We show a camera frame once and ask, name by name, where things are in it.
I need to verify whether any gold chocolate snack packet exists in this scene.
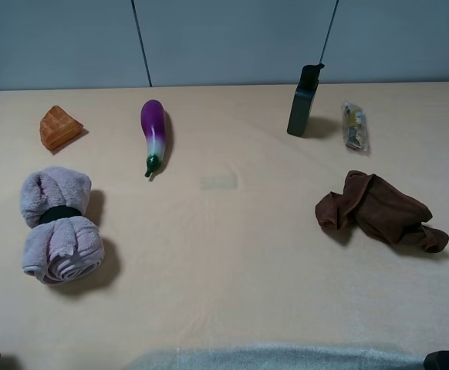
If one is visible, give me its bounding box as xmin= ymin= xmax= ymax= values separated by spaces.
xmin=341 ymin=100 xmax=370 ymax=152

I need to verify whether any purple toy eggplant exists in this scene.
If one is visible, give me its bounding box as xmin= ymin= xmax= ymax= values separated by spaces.
xmin=140 ymin=99 xmax=167 ymax=178

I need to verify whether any black pump bottle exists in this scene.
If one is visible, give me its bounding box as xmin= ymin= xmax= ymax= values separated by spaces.
xmin=287 ymin=63 xmax=325 ymax=136

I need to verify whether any crumpled brown cloth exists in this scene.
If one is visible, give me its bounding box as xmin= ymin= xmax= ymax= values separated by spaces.
xmin=315 ymin=170 xmax=449 ymax=254

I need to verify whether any black band around towel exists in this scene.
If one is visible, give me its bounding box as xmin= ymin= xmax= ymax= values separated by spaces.
xmin=39 ymin=205 xmax=82 ymax=225

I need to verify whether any rolled lavender towel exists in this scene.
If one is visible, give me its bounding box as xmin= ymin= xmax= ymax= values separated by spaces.
xmin=20 ymin=166 xmax=105 ymax=285

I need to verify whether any orange waffle piece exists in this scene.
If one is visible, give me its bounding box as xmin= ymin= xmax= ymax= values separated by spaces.
xmin=39 ymin=106 xmax=84 ymax=151

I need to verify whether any grey foam mat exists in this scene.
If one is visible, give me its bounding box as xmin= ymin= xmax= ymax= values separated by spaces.
xmin=127 ymin=345 xmax=424 ymax=369

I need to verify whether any black block bottom right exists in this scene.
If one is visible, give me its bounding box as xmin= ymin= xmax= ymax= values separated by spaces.
xmin=424 ymin=351 xmax=449 ymax=370

